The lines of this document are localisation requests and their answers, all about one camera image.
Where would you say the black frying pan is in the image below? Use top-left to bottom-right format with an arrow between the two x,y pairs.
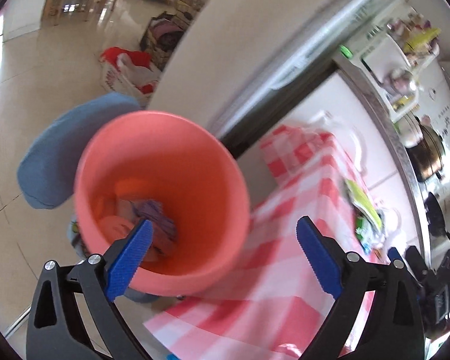
424,193 -> 450,242

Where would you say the white kitchen cabinet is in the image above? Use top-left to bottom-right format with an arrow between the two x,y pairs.
235,70 -> 421,211

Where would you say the green clip on counter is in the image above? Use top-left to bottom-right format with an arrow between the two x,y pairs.
339,45 -> 353,59

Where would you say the yellow green sponge cloth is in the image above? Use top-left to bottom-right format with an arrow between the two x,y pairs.
345,179 -> 383,231

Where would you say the wire basket rack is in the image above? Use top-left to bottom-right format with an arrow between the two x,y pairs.
139,0 -> 209,71

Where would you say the blue cushioned stool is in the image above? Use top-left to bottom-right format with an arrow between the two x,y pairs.
17,92 -> 140,210

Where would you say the steel countertop edge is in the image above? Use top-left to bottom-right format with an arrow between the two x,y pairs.
332,51 -> 432,267

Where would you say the white laundry basket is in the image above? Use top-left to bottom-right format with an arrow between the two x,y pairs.
99,46 -> 161,108

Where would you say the green blue wipes packet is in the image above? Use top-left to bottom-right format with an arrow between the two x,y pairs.
355,226 -> 386,255

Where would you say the pink plastic trash bucket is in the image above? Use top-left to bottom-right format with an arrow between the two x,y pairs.
74,111 -> 249,297

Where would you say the brown steel cooking pot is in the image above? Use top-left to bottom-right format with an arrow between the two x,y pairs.
406,124 -> 446,183

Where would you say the red white checkered tablecloth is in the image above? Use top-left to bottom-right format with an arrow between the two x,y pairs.
145,124 -> 363,359

